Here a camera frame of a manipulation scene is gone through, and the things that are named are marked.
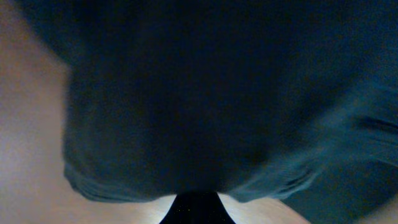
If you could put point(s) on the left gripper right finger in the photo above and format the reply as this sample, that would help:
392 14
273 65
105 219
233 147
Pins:
211 210

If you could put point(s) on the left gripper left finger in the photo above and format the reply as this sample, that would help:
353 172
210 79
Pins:
182 210

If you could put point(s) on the dark green t-shirt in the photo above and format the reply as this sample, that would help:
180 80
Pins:
290 100

